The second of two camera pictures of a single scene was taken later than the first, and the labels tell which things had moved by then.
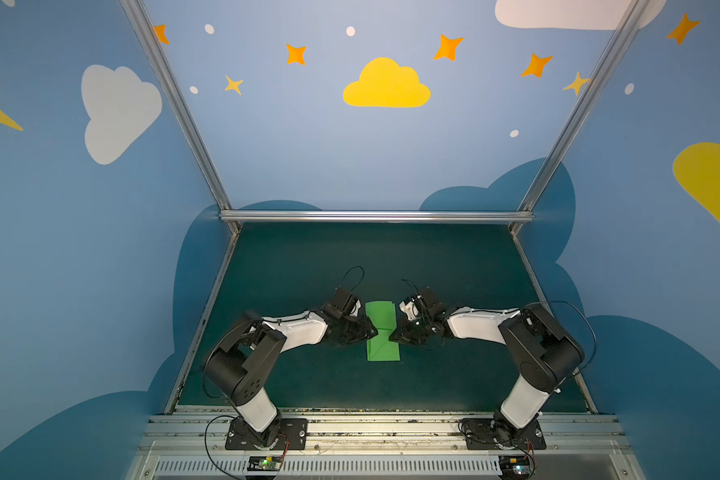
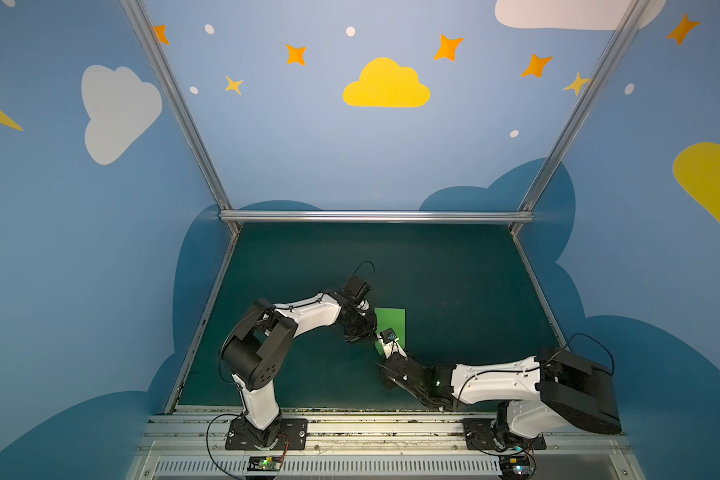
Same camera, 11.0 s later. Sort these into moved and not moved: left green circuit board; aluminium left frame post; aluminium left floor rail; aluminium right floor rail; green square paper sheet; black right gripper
Moved: black right gripper; green square paper sheet
Not moved: aluminium right floor rail; aluminium left frame post; left green circuit board; aluminium left floor rail
